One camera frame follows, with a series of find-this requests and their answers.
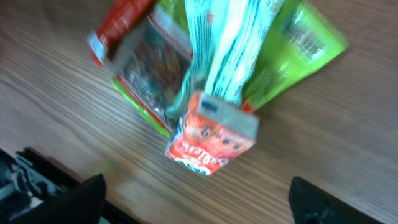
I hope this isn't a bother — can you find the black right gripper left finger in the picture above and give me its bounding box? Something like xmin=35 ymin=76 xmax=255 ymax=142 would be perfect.
xmin=12 ymin=174 xmax=106 ymax=224

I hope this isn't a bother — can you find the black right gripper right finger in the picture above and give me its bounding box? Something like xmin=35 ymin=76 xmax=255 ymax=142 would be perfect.
xmin=288 ymin=176 xmax=381 ymax=224

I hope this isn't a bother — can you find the red small carton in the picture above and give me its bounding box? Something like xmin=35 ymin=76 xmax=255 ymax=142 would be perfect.
xmin=165 ymin=91 xmax=259 ymax=176

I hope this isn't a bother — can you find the green candy bag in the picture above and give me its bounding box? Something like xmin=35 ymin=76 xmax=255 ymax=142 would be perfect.
xmin=113 ymin=0 xmax=348 ymax=136

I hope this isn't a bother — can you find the mint wet wipes packet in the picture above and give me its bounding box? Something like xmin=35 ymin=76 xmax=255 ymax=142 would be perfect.
xmin=167 ymin=0 xmax=284 ymax=118

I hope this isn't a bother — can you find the red stick sachet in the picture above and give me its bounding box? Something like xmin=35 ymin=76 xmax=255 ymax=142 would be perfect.
xmin=87 ymin=0 xmax=155 ymax=67

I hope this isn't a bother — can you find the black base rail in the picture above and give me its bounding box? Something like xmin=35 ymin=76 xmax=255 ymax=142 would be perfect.
xmin=1 ymin=147 xmax=137 ymax=224

